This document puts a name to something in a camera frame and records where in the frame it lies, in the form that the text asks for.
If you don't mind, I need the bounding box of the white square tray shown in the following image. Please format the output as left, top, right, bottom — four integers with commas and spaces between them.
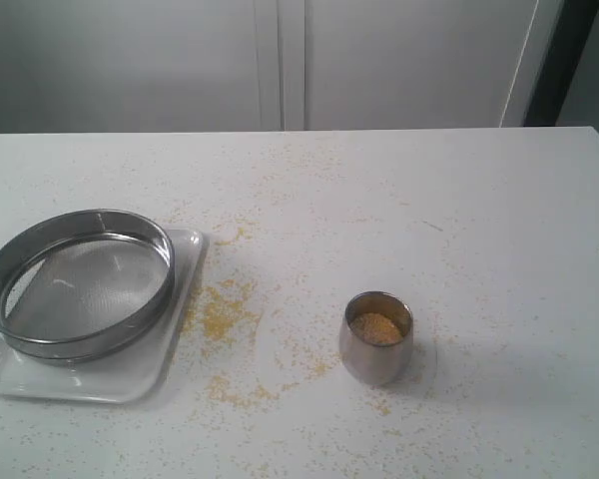
0, 229, 208, 404

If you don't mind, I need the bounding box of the white cabinet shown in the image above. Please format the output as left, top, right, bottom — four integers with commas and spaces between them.
0, 1, 562, 133

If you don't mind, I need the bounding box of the stainless steel cup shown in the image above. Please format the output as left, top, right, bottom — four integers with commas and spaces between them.
338, 291, 414, 386

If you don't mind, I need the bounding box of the round steel mesh sieve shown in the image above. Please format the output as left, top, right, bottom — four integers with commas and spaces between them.
0, 209, 176, 363

